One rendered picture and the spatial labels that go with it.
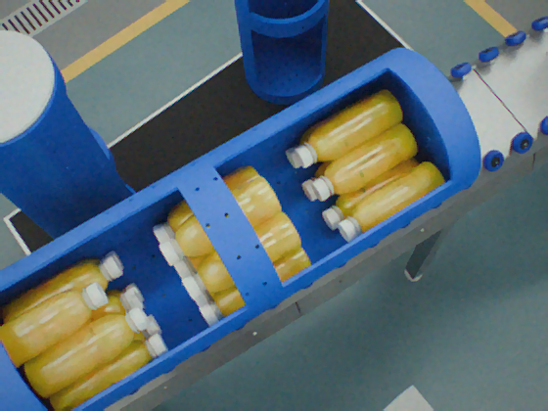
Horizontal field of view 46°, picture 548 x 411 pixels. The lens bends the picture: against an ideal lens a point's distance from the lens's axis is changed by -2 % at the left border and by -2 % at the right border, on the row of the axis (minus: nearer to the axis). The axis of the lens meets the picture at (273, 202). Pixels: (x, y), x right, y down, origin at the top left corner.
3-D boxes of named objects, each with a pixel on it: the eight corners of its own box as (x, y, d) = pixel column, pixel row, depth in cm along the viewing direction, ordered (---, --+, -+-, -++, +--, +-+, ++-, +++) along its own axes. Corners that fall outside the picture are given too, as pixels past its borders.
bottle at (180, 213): (250, 170, 121) (159, 221, 118) (249, 159, 114) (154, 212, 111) (269, 203, 119) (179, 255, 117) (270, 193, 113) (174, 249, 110)
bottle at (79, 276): (19, 348, 106) (118, 290, 109) (-5, 311, 105) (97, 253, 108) (26, 338, 113) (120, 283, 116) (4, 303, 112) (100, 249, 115)
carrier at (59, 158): (141, 271, 211) (154, 189, 221) (39, 154, 130) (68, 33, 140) (56, 264, 213) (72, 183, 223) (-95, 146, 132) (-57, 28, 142)
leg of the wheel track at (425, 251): (425, 275, 222) (467, 209, 163) (410, 284, 221) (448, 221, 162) (414, 261, 224) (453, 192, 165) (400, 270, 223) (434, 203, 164)
